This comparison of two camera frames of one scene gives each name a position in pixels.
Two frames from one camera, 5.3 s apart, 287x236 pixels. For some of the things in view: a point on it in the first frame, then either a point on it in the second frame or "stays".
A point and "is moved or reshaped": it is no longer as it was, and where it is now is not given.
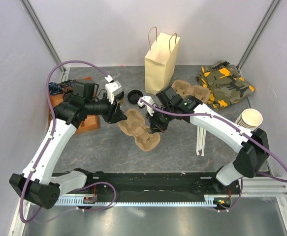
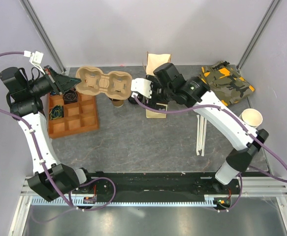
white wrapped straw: (200, 138) stays
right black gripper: (156, 127) -> (155, 83)
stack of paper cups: (249, 118) stays
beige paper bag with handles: (160, 61) is moved or reshaped
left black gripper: (115, 114) -> (59, 83)
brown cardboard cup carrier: (134, 125) -> (91, 81)
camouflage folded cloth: (225, 85) stays
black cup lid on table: (133, 96) stays
